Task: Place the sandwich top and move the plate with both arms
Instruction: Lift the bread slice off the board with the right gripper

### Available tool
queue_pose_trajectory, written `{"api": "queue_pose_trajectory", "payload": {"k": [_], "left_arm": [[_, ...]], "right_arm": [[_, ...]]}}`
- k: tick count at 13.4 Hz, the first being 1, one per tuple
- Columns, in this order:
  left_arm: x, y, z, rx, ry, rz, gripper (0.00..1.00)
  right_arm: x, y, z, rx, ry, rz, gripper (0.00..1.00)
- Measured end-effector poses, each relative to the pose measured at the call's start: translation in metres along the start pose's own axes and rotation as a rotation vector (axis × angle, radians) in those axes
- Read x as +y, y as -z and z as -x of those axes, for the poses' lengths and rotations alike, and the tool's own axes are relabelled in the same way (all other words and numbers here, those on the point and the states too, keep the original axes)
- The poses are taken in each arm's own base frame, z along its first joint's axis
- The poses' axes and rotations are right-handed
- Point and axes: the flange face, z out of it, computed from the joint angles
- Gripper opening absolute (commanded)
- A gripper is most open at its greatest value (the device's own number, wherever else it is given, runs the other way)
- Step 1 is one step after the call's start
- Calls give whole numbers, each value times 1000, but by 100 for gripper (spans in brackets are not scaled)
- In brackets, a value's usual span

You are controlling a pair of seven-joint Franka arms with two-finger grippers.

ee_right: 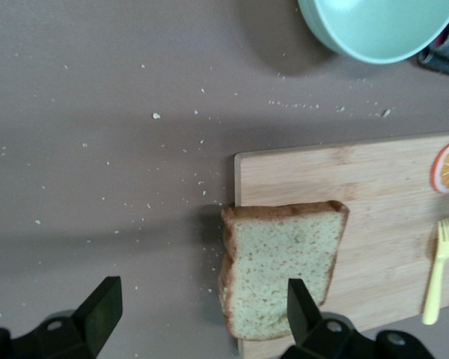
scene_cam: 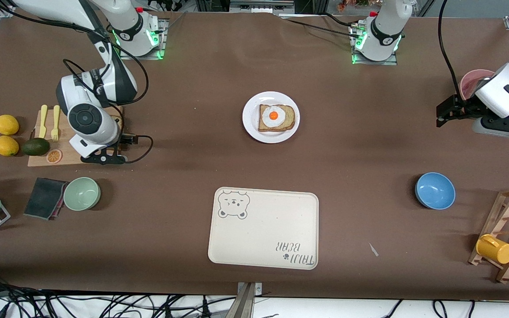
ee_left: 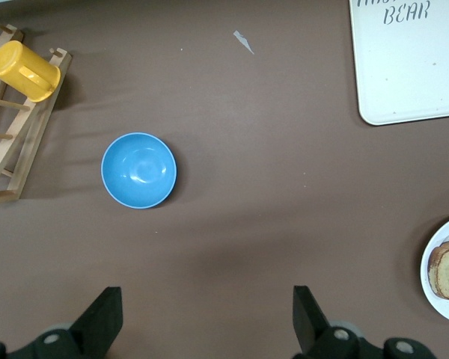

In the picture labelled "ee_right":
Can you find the pale green bowl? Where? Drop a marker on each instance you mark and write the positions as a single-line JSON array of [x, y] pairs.
[[374, 26]]

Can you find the yellow plastic fork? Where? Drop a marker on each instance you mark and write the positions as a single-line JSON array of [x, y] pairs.
[[439, 261]]

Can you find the wooden cutting board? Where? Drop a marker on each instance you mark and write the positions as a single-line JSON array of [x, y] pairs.
[[378, 209]]

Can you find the pink cloth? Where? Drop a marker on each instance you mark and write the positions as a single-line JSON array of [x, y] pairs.
[[443, 37]]

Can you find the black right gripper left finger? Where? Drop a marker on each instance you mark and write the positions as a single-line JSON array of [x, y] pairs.
[[97, 318]]

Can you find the plain bread slice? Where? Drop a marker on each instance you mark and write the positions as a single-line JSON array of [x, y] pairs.
[[269, 261]]

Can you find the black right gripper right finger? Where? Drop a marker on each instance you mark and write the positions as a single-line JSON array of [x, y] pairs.
[[303, 318]]

